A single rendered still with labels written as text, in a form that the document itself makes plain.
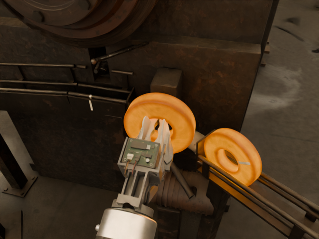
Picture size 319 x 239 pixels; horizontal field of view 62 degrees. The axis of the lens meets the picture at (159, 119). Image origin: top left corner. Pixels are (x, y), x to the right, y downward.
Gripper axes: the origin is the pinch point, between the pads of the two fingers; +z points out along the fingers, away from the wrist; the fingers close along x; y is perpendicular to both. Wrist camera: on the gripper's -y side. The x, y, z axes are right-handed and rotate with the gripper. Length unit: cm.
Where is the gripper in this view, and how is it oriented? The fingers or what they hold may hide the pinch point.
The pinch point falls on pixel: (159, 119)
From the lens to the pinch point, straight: 55.8
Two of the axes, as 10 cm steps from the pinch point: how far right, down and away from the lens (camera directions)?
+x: -9.7, -1.7, 1.6
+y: -0.6, -5.1, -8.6
